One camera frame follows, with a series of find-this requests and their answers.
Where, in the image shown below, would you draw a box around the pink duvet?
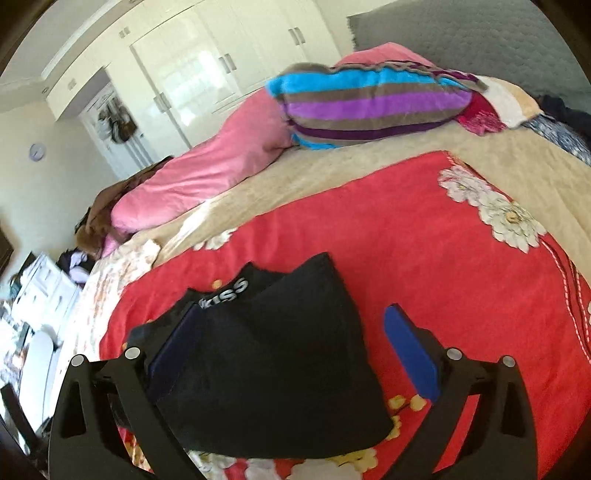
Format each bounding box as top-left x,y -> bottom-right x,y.
101,41 -> 435,257

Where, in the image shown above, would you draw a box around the magenta patterned cloth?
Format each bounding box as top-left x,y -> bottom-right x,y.
456,92 -> 506,136

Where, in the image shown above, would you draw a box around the beige bed sheet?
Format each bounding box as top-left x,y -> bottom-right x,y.
68,75 -> 591,361

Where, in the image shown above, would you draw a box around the black long sleeve shirt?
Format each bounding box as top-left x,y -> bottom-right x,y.
127,253 -> 393,459

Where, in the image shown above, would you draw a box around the bags hanging on door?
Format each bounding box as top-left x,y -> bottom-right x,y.
96,95 -> 137,145

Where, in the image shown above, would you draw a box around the striped plush pillow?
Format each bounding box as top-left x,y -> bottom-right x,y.
266,61 -> 488,150

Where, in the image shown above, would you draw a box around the dark blue patterned garment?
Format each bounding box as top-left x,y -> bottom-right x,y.
523,95 -> 591,166

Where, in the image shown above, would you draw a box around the brown fur-trimmed coat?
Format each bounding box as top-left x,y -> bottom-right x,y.
75,156 -> 173,260

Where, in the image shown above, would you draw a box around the dark clothes pile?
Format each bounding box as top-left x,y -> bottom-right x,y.
56,248 -> 96,288

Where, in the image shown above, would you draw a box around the white wardrobe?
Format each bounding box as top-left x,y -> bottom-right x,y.
47,1 -> 339,178

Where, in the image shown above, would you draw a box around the grey quilted headboard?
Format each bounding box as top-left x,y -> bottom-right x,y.
348,0 -> 590,112

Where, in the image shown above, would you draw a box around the white drawer cabinet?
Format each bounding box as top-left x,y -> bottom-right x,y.
11,253 -> 81,345

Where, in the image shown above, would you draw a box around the round wall clock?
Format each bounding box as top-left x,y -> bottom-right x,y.
28,143 -> 46,162

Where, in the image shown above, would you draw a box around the red floral blanket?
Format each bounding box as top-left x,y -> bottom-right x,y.
99,152 -> 590,473

